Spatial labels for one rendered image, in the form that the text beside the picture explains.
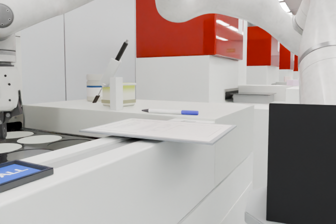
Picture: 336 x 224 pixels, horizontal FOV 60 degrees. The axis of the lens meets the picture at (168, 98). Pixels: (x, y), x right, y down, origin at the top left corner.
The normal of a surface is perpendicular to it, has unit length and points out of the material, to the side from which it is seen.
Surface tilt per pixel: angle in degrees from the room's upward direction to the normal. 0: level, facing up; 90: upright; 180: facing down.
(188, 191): 90
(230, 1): 116
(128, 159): 90
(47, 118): 90
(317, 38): 51
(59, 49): 90
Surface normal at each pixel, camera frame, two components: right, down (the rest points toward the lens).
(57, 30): 0.88, 0.04
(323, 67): -0.58, -0.62
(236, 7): -0.35, 0.69
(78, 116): -0.48, 0.06
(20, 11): 0.66, 0.17
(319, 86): -0.73, -0.56
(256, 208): 0.00, -1.00
